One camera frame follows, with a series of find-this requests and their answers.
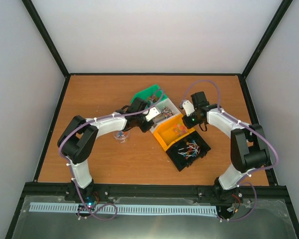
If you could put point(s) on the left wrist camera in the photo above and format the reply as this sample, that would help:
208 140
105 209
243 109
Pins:
151 113

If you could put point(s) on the black plastic bin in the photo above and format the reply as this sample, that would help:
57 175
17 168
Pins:
188 149

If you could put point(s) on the white plastic bin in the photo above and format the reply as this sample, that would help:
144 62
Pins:
168 108

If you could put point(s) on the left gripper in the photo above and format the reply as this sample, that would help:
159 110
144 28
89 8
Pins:
146 129

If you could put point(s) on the light blue cable duct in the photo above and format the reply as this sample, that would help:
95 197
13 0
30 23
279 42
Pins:
131 210

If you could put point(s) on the yellow plastic bin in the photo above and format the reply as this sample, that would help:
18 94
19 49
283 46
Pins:
171 131

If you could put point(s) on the clear plastic cup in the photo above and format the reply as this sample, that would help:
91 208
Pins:
121 136

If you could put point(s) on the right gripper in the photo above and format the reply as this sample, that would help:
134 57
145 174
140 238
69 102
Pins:
188 125

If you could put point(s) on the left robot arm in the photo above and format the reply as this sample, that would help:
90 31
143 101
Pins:
77 141

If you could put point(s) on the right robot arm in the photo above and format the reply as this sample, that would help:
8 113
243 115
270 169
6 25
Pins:
248 149

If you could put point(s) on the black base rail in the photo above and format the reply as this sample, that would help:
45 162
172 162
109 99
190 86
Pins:
112 192

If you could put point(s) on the metal scoop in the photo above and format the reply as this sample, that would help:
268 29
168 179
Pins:
159 118

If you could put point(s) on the green plastic bin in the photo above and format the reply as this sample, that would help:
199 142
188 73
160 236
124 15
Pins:
148 94

